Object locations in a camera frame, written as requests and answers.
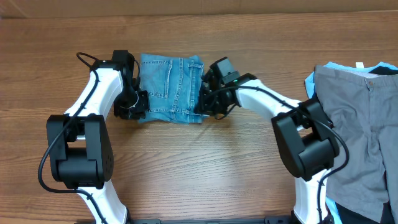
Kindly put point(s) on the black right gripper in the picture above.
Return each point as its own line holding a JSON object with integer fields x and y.
{"x": 204, "y": 97}

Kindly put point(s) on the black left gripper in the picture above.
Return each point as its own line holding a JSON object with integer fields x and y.
{"x": 140, "y": 111}

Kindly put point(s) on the light blue denim jeans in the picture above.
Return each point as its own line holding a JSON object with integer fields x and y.
{"x": 173, "y": 85}

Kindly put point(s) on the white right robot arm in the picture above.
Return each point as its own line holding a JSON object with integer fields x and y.
{"x": 306, "y": 142}

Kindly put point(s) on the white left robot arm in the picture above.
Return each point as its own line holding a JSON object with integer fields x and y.
{"x": 79, "y": 158}

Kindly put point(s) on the light blue shirt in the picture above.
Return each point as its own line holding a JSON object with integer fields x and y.
{"x": 310, "y": 84}

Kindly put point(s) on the grey trousers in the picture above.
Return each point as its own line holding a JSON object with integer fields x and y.
{"x": 363, "y": 110}

